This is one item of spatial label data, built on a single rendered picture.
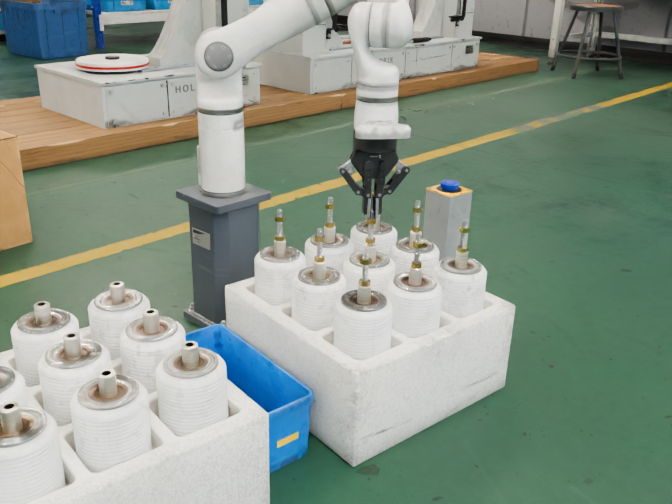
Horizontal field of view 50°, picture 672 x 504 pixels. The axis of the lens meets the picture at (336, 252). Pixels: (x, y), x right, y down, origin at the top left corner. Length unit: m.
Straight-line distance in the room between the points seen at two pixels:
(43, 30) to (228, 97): 4.06
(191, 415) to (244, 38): 0.73
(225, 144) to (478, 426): 0.72
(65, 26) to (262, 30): 4.18
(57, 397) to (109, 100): 2.10
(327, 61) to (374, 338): 2.74
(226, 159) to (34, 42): 4.11
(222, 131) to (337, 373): 0.56
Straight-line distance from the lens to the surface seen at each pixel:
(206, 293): 1.59
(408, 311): 1.23
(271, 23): 1.43
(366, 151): 1.23
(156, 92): 3.17
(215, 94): 1.48
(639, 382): 1.58
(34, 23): 5.48
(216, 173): 1.49
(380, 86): 1.21
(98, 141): 2.97
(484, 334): 1.34
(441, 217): 1.54
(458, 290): 1.31
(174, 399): 1.01
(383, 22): 1.19
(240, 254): 1.54
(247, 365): 1.34
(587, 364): 1.60
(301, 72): 3.77
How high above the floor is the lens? 0.79
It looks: 23 degrees down
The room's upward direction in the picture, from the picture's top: 2 degrees clockwise
